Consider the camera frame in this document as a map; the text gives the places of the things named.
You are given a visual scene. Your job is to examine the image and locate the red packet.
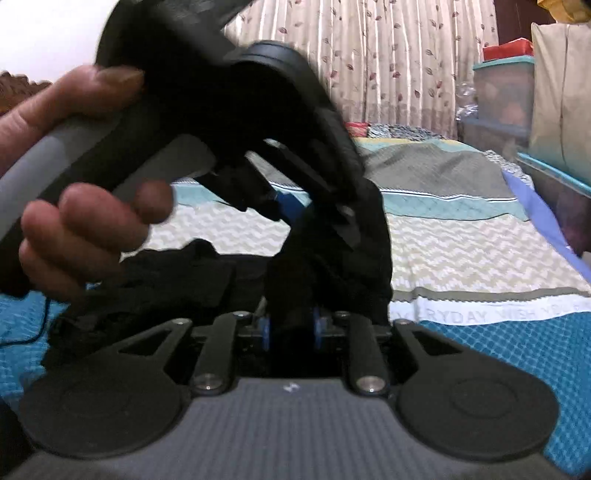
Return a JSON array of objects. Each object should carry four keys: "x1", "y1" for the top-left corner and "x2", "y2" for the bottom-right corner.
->
[{"x1": 482, "y1": 39, "x2": 534, "y2": 62}]

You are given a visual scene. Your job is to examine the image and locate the clear plastic bag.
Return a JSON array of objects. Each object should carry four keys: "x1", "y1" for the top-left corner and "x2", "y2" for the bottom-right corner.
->
[{"x1": 454, "y1": 82, "x2": 482, "y2": 121}]

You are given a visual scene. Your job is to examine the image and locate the person's left hand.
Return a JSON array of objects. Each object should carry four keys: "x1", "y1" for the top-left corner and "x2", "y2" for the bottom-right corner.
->
[{"x1": 0, "y1": 65, "x2": 177, "y2": 304}]

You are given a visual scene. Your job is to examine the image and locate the beige cushion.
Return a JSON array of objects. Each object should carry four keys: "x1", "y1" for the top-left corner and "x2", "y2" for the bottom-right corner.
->
[{"x1": 528, "y1": 21, "x2": 591, "y2": 163}]

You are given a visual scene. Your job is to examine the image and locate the carved wooden headboard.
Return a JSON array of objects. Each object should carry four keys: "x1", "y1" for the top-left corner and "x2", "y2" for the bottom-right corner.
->
[{"x1": 0, "y1": 71, "x2": 52, "y2": 117}]

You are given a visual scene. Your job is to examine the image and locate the large teal rimmed storage box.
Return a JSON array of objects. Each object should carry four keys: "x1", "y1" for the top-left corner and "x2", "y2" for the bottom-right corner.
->
[{"x1": 516, "y1": 150, "x2": 591, "y2": 257}]

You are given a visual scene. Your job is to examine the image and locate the blue grey patterned bed sheet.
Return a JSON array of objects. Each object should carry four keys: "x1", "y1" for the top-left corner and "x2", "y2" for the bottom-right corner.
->
[{"x1": 0, "y1": 134, "x2": 591, "y2": 477}]

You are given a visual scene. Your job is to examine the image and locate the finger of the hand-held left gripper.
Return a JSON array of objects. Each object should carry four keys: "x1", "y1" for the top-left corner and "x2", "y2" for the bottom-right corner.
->
[
  {"x1": 295, "y1": 150, "x2": 371, "y2": 251},
  {"x1": 217, "y1": 138, "x2": 302, "y2": 225}
]

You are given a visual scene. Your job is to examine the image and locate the black pants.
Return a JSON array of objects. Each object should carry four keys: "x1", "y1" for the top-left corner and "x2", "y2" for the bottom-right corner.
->
[{"x1": 44, "y1": 178, "x2": 394, "y2": 366}]

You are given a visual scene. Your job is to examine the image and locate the beige leaf print curtain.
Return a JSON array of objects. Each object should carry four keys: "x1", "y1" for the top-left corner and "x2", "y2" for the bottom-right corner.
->
[{"x1": 222, "y1": 0, "x2": 500, "y2": 139}]

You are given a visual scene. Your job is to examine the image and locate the clear box with teal lid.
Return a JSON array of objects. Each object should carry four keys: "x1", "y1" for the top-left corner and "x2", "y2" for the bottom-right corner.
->
[
  {"x1": 472, "y1": 55, "x2": 536, "y2": 127},
  {"x1": 461, "y1": 115, "x2": 533, "y2": 155}
]

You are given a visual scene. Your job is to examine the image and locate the black cable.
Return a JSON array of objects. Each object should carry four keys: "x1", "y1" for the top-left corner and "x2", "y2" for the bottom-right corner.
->
[{"x1": 0, "y1": 295, "x2": 57, "y2": 348}]

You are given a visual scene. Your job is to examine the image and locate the yellow cloth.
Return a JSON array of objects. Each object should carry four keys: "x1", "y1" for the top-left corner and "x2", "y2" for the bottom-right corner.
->
[{"x1": 539, "y1": 0, "x2": 591, "y2": 22}]

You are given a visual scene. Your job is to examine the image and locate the purple cloth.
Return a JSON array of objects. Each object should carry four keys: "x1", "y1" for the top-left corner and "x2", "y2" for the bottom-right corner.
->
[{"x1": 502, "y1": 170, "x2": 591, "y2": 297}]

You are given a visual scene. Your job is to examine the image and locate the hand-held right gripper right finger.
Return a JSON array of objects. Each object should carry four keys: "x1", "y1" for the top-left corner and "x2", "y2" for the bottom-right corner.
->
[{"x1": 311, "y1": 309, "x2": 476, "y2": 398}]

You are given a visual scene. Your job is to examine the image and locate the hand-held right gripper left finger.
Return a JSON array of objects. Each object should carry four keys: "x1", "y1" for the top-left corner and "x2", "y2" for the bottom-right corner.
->
[{"x1": 107, "y1": 311, "x2": 274, "y2": 397}]

